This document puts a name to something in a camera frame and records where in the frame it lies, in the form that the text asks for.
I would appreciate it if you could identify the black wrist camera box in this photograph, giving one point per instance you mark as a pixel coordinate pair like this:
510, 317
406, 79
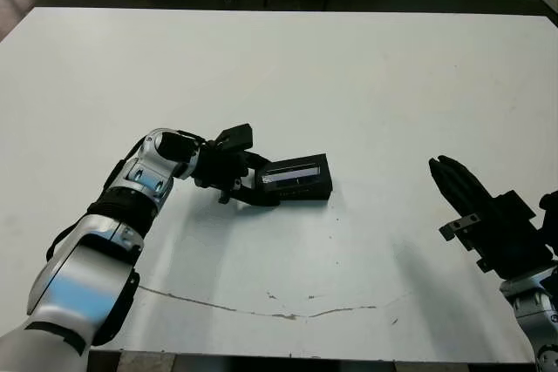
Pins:
235, 137
550, 215

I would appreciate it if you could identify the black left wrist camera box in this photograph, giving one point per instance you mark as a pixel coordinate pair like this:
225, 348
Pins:
235, 137

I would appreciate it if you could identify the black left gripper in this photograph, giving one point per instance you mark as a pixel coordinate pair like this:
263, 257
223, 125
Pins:
218, 167

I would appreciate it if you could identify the black printed box lid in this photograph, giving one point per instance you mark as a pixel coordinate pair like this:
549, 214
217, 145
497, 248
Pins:
305, 184

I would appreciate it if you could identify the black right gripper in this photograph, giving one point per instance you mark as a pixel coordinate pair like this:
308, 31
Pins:
510, 237

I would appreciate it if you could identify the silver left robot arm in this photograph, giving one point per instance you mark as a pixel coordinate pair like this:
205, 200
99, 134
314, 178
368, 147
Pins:
87, 259

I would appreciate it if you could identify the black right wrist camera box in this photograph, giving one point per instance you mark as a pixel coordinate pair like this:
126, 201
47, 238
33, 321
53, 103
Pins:
550, 215

